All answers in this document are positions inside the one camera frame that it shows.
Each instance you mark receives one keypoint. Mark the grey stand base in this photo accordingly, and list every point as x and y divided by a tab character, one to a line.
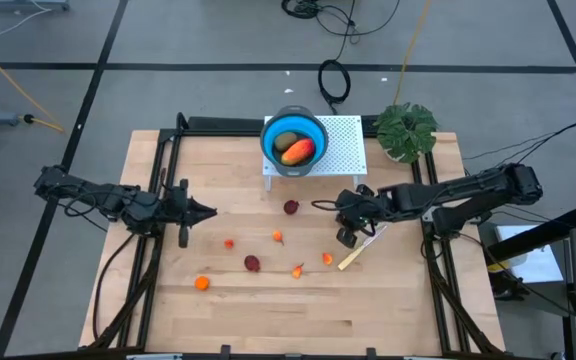
23	5

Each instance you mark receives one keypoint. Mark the small orange chili pepper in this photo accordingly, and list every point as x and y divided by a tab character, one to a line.
297	271
229	243
278	236

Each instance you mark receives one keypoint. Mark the white perforated metal shelf riser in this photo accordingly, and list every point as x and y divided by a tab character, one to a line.
348	150

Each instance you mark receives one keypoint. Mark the dark red round fruit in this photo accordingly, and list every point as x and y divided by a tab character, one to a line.
291	206
252	263

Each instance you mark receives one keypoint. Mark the green potted plant white pot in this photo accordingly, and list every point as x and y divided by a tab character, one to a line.
405	132

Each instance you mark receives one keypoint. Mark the red orange mango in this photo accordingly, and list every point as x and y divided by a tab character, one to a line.
298	151

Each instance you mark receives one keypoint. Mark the orange tangerine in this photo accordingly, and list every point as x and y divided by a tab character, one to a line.
201	283

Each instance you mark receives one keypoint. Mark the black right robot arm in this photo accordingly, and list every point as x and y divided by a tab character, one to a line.
468	192

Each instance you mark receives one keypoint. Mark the silver aluminium bracket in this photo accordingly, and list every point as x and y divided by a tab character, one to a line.
153	357
423	358

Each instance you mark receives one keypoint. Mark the black table clamp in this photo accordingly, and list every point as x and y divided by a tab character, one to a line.
225	351
370	352

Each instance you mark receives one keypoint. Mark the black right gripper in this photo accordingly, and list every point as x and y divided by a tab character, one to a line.
360	207

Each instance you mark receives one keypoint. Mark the black workstation stand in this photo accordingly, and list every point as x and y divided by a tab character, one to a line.
533	235

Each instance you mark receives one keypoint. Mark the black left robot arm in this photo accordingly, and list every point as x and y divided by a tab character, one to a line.
118	202

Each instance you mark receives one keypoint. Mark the white box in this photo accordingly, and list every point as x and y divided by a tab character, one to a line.
533	265

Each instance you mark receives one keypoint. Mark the blue collapsible bowl grey rim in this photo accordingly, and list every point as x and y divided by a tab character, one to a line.
269	135

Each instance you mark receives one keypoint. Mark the orange fruit piece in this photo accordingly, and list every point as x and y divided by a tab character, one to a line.
327	258

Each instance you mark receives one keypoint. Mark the black aluminium table frame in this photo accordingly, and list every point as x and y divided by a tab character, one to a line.
218	133

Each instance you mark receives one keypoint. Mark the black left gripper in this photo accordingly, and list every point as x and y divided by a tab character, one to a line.
175	212

